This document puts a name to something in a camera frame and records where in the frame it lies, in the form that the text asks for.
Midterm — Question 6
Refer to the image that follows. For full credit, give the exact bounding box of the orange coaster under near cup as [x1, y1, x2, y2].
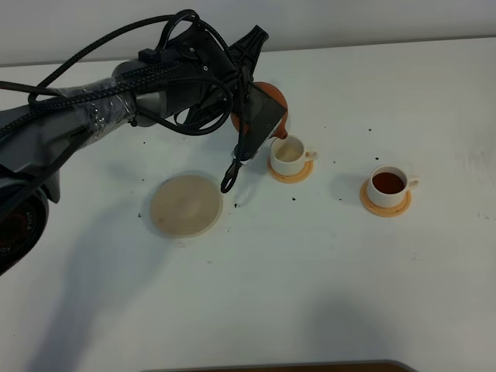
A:
[267, 160, 314, 184]

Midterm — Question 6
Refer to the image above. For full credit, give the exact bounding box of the orange coaster under cup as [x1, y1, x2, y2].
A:
[360, 181, 412, 218]
[267, 160, 314, 184]

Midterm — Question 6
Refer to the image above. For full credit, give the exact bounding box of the brown clay teapot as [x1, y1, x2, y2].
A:
[230, 81, 288, 140]

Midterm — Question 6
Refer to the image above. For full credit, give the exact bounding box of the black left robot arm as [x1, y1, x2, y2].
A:
[1, 14, 285, 271]

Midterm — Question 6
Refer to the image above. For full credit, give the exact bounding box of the round beige teapot tray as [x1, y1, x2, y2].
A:
[150, 174, 223, 238]

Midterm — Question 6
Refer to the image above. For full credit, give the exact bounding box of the white teacup near teapot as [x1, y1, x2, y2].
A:
[270, 136, 319, 176]

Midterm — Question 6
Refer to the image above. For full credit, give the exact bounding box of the white teacup far right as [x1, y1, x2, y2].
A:
[366, 165, 419, 208]

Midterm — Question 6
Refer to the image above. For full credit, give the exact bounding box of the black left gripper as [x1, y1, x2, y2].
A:
[193, 26, 269, 112]

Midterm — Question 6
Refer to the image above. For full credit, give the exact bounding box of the orange coaster under right cup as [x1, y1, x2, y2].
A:
[360, 181, 412, 218]

